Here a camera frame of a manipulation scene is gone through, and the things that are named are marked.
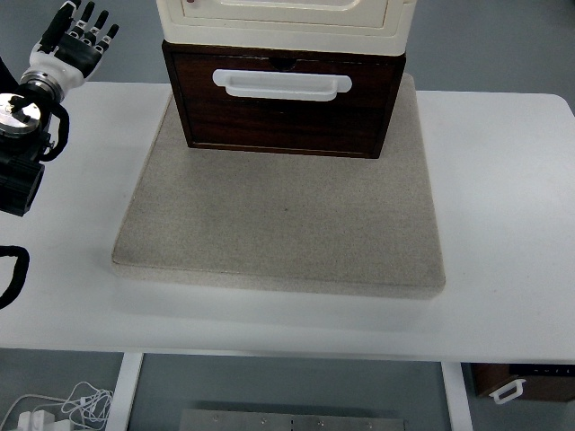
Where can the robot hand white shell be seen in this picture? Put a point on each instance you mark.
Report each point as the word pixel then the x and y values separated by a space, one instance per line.
pixel 67 58

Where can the white power adapter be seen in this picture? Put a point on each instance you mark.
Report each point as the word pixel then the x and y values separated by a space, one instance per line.
pixel 33 421

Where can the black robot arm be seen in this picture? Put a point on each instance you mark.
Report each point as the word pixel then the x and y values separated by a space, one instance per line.
pixel 18 179

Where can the dark wood cabinet base frame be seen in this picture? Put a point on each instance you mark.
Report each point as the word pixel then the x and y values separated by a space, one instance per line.
pixel 202 48

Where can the grey felt mat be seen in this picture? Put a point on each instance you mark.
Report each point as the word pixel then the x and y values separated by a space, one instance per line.
pixel 278 224

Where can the grey metal plate with screws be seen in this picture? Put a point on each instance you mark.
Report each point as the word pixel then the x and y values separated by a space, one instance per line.
pixel 292 422

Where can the person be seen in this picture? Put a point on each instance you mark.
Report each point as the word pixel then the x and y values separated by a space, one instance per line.
pixel 4 74

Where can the white table leg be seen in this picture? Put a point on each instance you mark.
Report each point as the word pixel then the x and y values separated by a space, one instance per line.
pixel 123 395
pixel 456 395

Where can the black control panel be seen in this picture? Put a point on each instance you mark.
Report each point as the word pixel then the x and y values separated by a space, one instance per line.
pixel 539 369

